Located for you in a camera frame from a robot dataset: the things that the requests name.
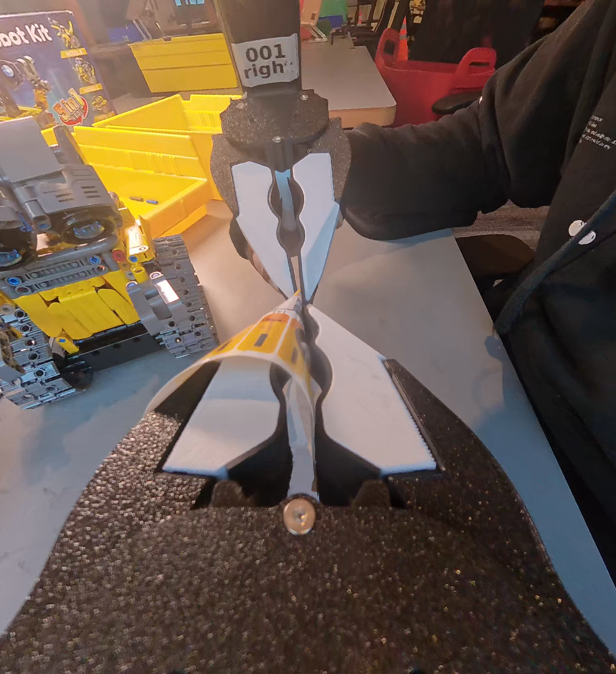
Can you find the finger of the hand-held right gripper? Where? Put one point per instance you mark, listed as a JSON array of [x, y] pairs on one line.
[[321, 210], [253, 200]]

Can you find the red plastic tub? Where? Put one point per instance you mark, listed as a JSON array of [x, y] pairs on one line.
[[429, 84]]

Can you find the yellow grey toy brick robot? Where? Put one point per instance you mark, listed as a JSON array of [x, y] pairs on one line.
[[92, 310]]

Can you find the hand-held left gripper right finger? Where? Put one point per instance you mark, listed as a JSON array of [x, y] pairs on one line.
[[376, 416]]

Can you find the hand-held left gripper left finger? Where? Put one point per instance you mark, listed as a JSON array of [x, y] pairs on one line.
[[234, 421]]

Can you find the blue robot kit box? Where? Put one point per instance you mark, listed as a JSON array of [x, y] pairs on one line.
[[39, 63]]

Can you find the white wood-edged side table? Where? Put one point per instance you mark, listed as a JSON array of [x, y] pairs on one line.
[[350, 79]]

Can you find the white sticker sheet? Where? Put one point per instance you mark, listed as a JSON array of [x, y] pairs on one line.
[[266, 337]]

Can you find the grey desk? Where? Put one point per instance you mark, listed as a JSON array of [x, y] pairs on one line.
[[402, 295]]

